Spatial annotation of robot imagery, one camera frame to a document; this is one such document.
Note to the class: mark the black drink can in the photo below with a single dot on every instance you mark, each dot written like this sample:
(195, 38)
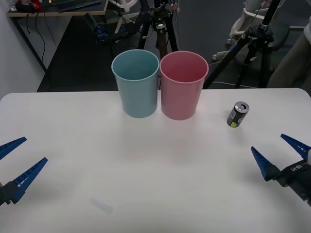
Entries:
(236, 116)

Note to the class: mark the pale blue plastic bin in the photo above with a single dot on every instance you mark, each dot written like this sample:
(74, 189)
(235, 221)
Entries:
(137, 97)

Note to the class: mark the black tripod with blue legs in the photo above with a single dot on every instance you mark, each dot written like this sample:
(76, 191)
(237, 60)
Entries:
(260, 31)

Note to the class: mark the red object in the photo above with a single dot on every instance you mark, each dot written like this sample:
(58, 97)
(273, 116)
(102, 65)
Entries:
(35, 3)

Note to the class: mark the wooden edged desk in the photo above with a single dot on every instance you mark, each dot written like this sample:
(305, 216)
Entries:
(97, 11)

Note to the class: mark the white wheeled stand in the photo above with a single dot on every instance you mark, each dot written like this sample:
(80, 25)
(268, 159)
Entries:
(239, 23)

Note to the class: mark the black keyboard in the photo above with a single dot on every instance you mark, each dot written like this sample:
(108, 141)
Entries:
(80, 3)

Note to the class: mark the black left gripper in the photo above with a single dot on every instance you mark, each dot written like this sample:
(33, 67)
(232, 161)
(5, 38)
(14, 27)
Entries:
(1, 196)

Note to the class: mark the person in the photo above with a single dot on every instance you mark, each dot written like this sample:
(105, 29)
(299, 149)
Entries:
(291, 68)

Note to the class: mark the pink plastic bin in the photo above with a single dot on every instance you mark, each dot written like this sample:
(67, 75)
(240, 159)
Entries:
(179, 97)

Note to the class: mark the blue black floor device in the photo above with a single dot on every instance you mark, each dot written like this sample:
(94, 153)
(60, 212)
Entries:
(99, 32)

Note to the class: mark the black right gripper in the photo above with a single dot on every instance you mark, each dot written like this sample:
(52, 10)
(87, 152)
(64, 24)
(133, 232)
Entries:
(300, 179)

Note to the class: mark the white office chair base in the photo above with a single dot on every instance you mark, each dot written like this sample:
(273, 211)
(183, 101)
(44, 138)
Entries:
(120, 21)

